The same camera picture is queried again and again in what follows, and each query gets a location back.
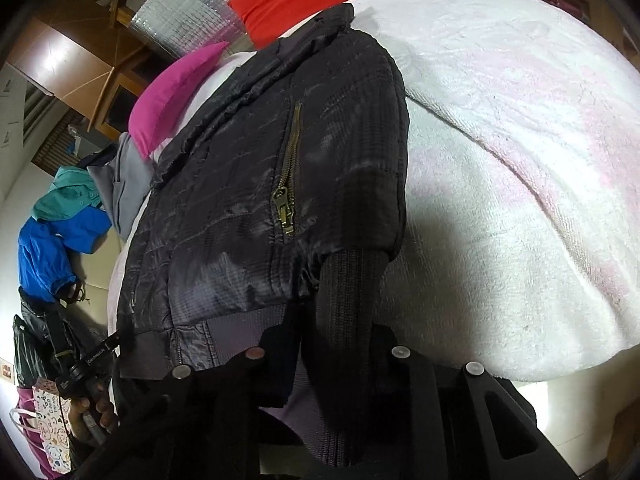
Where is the pink pillow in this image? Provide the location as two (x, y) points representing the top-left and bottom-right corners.
(128, 41), (231, 161)

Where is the black puffer jacket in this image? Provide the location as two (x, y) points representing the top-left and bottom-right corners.
(115, 2), (411, 466)

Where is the black hanging garment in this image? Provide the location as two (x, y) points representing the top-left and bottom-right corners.
(12, 285), (71, 386)

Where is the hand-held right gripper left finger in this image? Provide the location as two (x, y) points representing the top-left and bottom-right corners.
(75, 322), (303, 480)

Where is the beige sofa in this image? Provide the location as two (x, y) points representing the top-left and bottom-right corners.
(65, 230), (128, 341)

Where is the dark wooden lattice window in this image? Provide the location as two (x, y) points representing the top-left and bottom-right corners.
(32, 110), (96, 176)

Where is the purple bag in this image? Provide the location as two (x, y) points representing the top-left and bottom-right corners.
(15, 385), (56, 476)

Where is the silver foil insulation panel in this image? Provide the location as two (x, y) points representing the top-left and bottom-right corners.
(131, 0), (361, 63)

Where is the white printed gift bag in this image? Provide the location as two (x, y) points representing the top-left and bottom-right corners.
(9, 380), (73, 473)

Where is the grey garment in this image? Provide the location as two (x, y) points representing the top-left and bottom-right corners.
(87, 132), (153, 241)

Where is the wooden cabinet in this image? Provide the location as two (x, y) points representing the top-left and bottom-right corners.
(5, 0), (166, 136)

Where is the person's left hand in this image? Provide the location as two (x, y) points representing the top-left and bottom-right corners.
(67, 390), (121, 443)

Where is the blue jacket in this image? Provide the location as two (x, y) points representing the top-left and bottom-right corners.
(17, 207), (111, 306)

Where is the white fleece blanket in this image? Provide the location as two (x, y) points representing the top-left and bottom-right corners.
(107, 0), (640, 386)

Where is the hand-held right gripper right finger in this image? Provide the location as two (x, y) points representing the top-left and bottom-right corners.
(360, 324), (568, 480)

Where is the dark navy garment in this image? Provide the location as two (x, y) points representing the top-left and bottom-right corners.
(86, 144), (120, 170)

